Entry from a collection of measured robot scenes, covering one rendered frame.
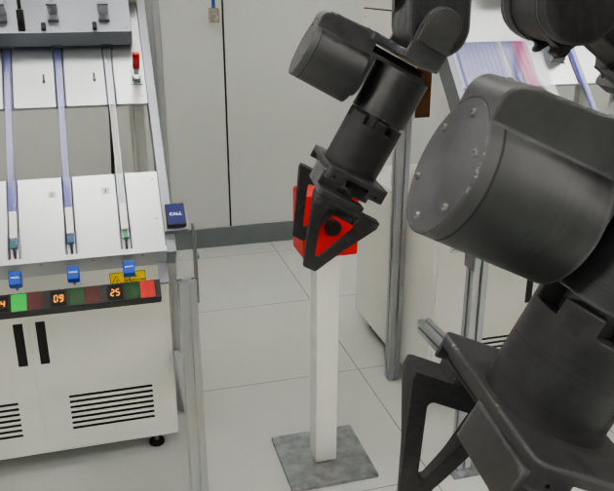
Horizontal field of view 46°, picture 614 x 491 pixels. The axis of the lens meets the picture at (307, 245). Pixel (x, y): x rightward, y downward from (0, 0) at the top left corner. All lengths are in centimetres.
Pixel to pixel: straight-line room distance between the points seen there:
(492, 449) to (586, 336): 6
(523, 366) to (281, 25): 324
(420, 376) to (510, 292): 189
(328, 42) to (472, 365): 40
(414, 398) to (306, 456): 171
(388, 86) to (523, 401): 43
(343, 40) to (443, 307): 156
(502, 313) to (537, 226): 201
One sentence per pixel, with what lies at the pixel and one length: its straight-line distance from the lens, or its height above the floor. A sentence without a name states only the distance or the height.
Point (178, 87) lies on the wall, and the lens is 346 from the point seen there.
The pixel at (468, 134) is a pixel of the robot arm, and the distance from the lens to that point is 28.
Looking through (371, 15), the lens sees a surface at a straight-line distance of 248.
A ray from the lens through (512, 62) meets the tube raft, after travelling 205.
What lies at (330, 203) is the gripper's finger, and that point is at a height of 106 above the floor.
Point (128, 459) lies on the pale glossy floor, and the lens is 216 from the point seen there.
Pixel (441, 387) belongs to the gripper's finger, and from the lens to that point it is 39.
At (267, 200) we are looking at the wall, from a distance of 364.
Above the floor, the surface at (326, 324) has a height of 43.
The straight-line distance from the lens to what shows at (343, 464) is 207.
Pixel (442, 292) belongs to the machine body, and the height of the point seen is 40.
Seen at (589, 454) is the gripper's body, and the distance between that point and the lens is 34.
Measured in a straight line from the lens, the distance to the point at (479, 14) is 213.
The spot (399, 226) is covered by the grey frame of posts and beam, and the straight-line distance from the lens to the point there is 225.
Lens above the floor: 125
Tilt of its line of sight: 20 degrees down
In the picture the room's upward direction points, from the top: straight up
